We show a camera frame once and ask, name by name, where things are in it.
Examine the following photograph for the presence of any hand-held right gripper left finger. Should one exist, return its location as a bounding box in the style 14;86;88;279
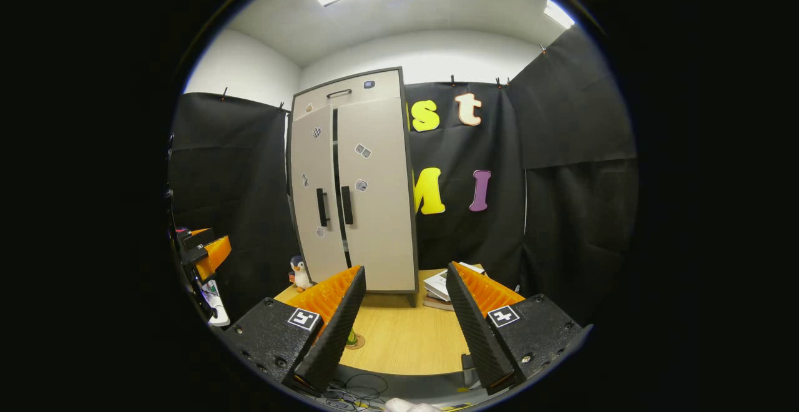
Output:
226;265;367;394

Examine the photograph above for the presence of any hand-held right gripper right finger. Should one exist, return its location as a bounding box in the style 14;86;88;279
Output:
446;262;591;394

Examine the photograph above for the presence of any grey cabinet door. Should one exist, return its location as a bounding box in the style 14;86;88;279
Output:
336;97;418;292
291;105;350;285

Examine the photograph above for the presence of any grey and dark cabinet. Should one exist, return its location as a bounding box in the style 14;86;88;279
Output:
286;67;419;307

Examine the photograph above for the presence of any white power strip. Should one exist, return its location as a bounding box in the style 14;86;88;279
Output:
201;279;231;328

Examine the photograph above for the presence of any white cover book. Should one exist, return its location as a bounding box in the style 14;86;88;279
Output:
423;262;486;303

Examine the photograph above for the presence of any penguin plush toy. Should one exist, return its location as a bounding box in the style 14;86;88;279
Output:
288;255;314;293

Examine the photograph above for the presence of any black backdrop cloth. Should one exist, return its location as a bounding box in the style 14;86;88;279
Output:
167;25;639;325

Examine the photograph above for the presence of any small ceiling light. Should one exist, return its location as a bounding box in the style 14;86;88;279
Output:
544;0;576;29

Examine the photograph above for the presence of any black cable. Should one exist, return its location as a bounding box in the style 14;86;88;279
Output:
321;371;389;410

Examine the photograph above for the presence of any cabinet drawer with black handle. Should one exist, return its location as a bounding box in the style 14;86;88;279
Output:
292;69;403;116

